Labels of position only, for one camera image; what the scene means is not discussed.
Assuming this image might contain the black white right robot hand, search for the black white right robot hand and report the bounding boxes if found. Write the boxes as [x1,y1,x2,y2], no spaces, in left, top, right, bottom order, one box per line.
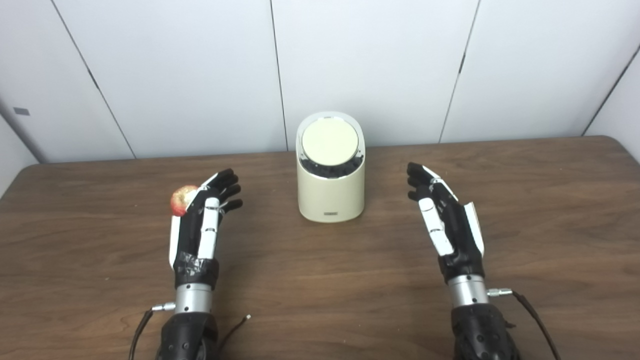
[406,161,486,285]

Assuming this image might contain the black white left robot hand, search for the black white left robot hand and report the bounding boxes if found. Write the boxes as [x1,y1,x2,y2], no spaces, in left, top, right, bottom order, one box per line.
[168,168,244,291]

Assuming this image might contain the red apple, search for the red apple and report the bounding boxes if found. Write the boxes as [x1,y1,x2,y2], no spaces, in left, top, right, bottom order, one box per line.
[170,185,199,217]

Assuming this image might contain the cream round bin lid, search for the cream round bin lid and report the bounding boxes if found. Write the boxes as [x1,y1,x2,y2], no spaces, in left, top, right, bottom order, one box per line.
[301,118,359,166]

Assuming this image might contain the cream-colored round bin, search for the cream-colored round bin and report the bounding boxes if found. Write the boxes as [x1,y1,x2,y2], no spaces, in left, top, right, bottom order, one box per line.
[296,111,366,223]

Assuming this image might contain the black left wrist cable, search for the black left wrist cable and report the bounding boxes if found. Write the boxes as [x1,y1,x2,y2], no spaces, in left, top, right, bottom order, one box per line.
[128,302,177,360]

